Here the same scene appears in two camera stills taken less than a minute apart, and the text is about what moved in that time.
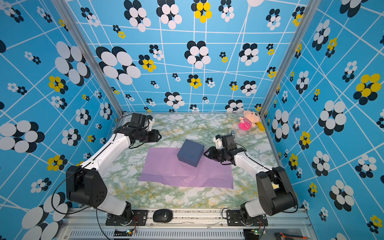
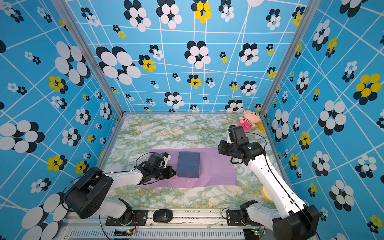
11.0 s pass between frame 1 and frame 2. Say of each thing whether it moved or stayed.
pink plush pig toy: stayed
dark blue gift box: moved
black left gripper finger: moved
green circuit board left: stayed
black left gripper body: moved
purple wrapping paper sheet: stayed
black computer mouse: stayed
